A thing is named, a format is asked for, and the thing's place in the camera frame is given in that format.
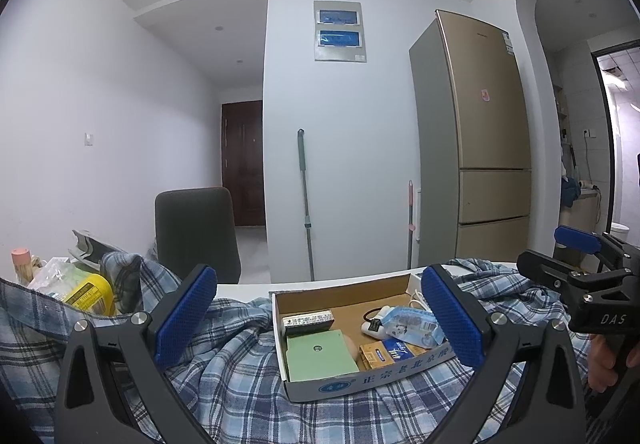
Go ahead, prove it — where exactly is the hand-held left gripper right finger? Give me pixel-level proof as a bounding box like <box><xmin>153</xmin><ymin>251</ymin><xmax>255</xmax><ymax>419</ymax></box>
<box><xmin>421</xmin><ymin>264</ymin><xmax>587</xmax><ymax>444</ymax></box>

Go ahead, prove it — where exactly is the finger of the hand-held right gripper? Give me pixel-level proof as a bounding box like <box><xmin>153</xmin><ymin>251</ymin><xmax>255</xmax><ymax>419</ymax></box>
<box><xmin>516</xmin><ymin>249</ymin><xmax>601</xmax><ymax>297</ymax></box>
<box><xmin>554</xmin><ymin>225</ymin><xmax>631</xmax><ymax>270</ymax></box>

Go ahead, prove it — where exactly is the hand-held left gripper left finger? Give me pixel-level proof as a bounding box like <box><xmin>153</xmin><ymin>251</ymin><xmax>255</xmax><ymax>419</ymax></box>
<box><xmin>54</xmin><ymin>264</ymin><xmax>218</xmax><ymax>444</ymax></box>

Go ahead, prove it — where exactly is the light blue tissue packet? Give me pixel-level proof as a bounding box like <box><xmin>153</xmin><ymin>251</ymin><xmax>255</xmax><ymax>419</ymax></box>
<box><xmin>382</xmin><ymin>307</ymin><xmax>446</xmax><ymax>350</ymax></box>

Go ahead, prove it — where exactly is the white cable bundle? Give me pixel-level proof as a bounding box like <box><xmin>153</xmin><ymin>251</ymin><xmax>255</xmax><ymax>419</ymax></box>
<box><xmin>361</xmin><ymin>289</ymin><xmax>432</xmax><ymax>339</ymax></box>

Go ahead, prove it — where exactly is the white cardboard box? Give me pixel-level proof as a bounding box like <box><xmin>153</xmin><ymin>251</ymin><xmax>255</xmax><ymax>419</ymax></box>
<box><xmin>271</xmin><ymin>273</ymin><xmax>458</xmax><ymax>401</ymax></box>

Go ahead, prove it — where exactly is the green snap pouch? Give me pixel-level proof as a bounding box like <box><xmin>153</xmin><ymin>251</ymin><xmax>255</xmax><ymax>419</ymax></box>
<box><xmin>286</xmin><ymin>330</ymin><xmax>360</xmax><ymax>382</ymax></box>

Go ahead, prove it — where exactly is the person's right hand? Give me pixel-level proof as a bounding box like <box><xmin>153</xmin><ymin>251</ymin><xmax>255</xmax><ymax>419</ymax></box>
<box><xmin>587</xmin><ymin>334</ymin><xmax>625</xmax><ymax>392</ymax></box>

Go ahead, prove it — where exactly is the beige cabinet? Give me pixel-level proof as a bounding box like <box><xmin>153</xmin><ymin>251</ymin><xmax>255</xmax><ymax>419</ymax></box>
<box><xmin>570</xmin><ymin>187</ymin><xmax>602</xmax><ymax>270</ymax></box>

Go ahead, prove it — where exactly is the blue hanging cloth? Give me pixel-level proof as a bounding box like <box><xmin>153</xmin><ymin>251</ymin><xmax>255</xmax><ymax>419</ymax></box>
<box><xmin>561</xmin><ymin>177</ymin><xmax>582</xmax><ymax>209</ymax></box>

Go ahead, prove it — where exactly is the orange and blue packet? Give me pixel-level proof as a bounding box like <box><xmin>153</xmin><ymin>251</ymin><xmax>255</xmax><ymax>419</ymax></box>
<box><xmin>360</xmin><ymin>341</ymin><xmax>426</xmax><ymax>370</ymax></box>

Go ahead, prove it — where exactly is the dark grey chair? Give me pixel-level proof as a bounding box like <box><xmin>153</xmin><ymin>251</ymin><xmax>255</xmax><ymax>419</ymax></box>
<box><xmin>154</xmin><ymin>187</ymin><xmax>242</xmax><ymax>285</ymax></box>

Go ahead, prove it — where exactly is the blue plaid cloth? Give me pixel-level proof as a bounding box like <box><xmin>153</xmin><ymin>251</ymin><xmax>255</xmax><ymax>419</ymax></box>
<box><xmin>0</xmin><ymin>251</ymin><xmax>596</xmax><ymax>444</ymax></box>

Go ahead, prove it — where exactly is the yellow snack bag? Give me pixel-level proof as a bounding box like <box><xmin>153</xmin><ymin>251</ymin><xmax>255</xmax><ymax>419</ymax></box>
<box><xmin>62</xmin><ymin>274</ymin><xmax>117</xmax><ymax>317</ymax></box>

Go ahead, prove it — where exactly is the grey folded object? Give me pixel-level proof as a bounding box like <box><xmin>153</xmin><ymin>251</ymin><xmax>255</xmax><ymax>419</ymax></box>
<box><xmin>70</xmin><ymin>229</ymin><xmax>126</xmax><ymax>272</ymax></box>

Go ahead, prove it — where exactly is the small white labelled box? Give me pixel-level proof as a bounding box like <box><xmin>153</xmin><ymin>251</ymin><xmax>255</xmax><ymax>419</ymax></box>
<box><xmin>282</xmin><ymin>309</ymin><xmax>335</xmax><ymax>336</ymax></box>

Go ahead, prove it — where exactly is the gold refrigerator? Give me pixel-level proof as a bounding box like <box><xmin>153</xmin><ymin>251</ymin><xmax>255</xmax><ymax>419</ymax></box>
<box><xmin>409</xmin><ymin>9</ymin><xmax>532</xmax><ymax>270</ymax></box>

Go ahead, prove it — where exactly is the clear plastic bag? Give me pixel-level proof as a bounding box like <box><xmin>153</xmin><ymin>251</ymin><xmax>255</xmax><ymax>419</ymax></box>
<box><xmin>27</xmin><ymin>257</ymin><xmax>91</xmax><ymax>300</ymax></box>

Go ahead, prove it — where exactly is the dark brown door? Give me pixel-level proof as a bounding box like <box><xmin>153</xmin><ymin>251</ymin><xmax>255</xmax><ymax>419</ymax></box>
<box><xmin>221</xmin><ymin>100</ymin><xmax>266</xmax><ymax>226</ymax></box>

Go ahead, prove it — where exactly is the pink lidded container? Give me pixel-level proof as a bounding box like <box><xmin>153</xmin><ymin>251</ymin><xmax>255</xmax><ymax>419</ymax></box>
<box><xmin>11</xmin><ymin>250</ymin><xmax>33</xmax><ymax>285</ymax></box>

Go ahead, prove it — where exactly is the grey electrical panel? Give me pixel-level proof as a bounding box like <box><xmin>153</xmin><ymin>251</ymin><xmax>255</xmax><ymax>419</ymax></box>
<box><xmin>313</xmin><ymin>0</ymin><xmax>367</xmax><ymax>62</ymax></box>

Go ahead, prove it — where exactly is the pink mop handle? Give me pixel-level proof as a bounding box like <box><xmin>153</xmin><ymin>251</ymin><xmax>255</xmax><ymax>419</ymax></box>
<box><xmin>406</xmin><ymin>180</ymin><xmax>418</xmax><ymax>270</ymax></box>

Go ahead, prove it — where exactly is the grey mop handle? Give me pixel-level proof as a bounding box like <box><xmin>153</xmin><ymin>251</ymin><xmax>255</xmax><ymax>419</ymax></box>
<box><xmin>298</xmin><ymin>128</ymin><xmax>316</xmax><ymax>281</ymax></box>

